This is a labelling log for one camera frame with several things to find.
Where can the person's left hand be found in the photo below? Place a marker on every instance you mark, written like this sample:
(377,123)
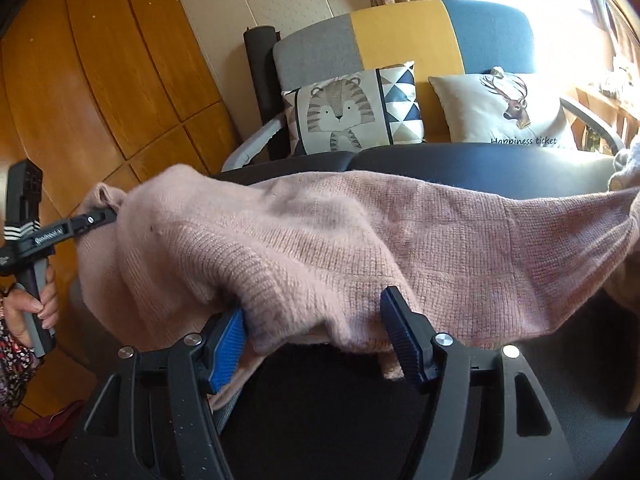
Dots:
(22,310)

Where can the wooden side table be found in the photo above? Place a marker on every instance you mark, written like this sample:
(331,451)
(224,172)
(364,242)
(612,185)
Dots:
(615,110)

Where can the pink knit sweater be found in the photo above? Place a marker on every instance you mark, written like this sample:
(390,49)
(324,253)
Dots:
(325,240)

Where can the wooden panelled wardrobe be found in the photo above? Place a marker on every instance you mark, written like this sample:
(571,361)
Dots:
(100,85)

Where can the cream knit sweater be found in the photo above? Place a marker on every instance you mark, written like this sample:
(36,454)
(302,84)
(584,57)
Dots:
(627,170)

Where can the deer print cushion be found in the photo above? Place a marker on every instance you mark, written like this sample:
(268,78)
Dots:
(480,110)

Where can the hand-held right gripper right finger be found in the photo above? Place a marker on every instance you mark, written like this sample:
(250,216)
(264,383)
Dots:
(400,330)

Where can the person's left forearm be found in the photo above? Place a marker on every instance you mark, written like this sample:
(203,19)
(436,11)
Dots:
(15,370)

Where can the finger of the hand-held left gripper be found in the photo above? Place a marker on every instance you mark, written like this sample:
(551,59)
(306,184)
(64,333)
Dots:
(95,220)

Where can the grey yellow blue armchair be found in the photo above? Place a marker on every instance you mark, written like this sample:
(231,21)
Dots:
(400,30)

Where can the tiger print cushion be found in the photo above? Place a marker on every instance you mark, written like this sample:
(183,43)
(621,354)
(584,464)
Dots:
(340,110)

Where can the dark rolled mat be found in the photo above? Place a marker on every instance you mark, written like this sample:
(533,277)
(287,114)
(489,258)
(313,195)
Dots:
(257,75)

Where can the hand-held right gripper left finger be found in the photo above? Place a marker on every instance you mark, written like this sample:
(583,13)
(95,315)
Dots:
(227,350)

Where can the red cloth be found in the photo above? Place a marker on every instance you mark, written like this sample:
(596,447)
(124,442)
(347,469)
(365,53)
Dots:
(45,425)

